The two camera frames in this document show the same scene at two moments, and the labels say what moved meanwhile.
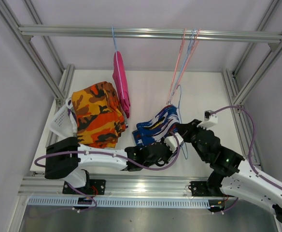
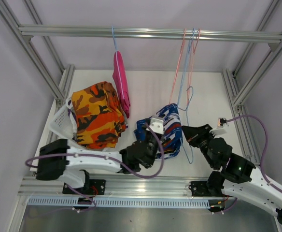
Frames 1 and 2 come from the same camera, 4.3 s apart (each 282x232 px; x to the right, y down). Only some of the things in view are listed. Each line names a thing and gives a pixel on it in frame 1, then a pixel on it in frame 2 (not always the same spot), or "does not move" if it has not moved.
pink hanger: [187, 64] -> [193, 50]
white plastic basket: [63, 123] does not move
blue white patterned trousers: [154, 130] does not move
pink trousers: [119, 76] does not move
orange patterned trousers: [100, 119] does not move
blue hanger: [179, 95] -> [191, 161]
